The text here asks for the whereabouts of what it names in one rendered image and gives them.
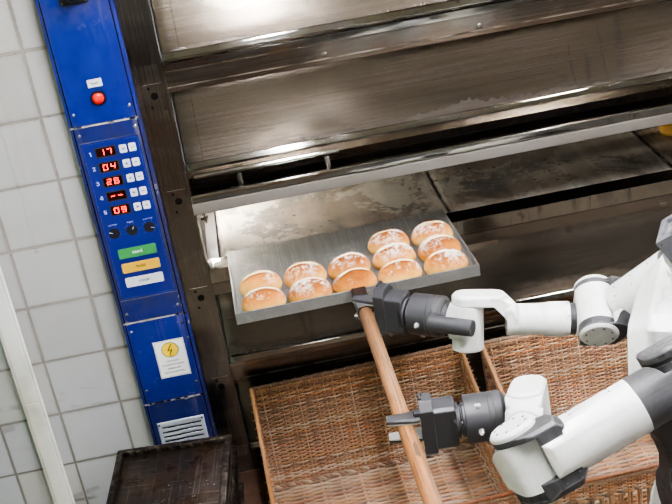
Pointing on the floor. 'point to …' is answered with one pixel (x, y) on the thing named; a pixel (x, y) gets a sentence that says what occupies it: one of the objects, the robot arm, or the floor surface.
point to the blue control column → (91, 29)
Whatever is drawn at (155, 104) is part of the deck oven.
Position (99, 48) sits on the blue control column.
